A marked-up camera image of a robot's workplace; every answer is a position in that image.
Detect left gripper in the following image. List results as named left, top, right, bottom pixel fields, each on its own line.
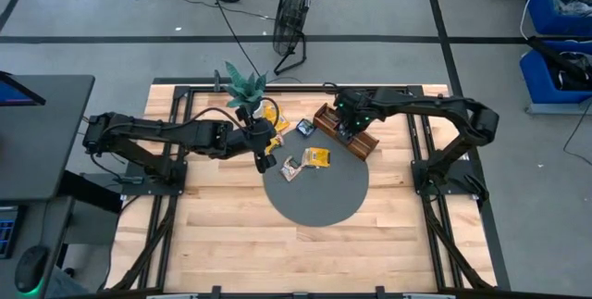
left=230, top=120, right=278, bottom=174

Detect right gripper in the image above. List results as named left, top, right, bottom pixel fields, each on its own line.
left=333, top=88, right=378, bottom=146

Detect dark green tea packet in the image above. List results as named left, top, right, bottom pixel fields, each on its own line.
left=295, top=118, right=318, bottom=139

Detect wooden three-compartment tray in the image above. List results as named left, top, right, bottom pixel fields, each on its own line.
left=313, top=103, right=380, bottom=162

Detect grey round mat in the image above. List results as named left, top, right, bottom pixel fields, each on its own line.
left=262, top=125, right=370, bottom=228

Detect green artificial plant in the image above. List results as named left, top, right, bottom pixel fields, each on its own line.
left=224, top=61, right=268, bottom=110

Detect black floor fan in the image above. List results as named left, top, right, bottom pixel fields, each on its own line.
left=271, top=0, right=314, bottom=77

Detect blue plastic bin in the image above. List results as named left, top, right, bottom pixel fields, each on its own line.
left=526, top=0, right=592, bottom=36
left=519, top=39, right=592, bottom=106

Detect black metal bar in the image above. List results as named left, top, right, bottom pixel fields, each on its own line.
left=526, top=34, right=592, bottom=88

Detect black desk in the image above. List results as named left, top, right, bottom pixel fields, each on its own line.
left=0, top=74, right=124, bottom=299

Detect clear plastic bags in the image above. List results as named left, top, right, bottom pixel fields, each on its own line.
left=551, top=0, right=592, bottom=18

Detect black computer mouse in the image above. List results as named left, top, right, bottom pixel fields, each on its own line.
left=13, top=244, right=50, bottom=294

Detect laptop blue screen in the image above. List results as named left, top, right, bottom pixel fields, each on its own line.
left=0, top=69, right=47, bottom=107

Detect black keyboard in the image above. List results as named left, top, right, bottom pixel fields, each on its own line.
left=0, top=205, right=20, bottom=260

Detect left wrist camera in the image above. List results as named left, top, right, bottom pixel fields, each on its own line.
left=234, top=103, right=254, bottom=127

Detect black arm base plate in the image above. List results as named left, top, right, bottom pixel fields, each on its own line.
left=410, top=158, right=483, bottom=197
left=120, top=159, right=189, bottom=197

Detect black clamp mount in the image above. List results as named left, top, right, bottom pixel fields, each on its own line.
left=462, top=172, right=491, bottom=210

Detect black white cable bundle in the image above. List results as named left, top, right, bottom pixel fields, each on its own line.
left=554, top=51, right=592, bottom=92

